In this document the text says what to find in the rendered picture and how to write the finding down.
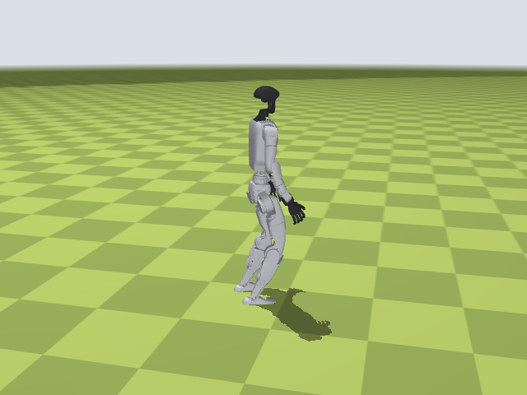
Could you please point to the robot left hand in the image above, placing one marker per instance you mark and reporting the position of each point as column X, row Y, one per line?
column 273, row 190

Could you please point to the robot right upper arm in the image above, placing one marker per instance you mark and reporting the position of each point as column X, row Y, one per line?
column 270, row 135

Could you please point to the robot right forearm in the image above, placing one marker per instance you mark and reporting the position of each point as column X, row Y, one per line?
column 276, row 178

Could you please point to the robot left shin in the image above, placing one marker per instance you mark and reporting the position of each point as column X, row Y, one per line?
column 253, row 261

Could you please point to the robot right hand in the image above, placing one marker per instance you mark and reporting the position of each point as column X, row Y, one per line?
column 294, row 208

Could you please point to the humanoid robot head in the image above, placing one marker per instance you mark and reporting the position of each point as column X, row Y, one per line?
column 266, row 94

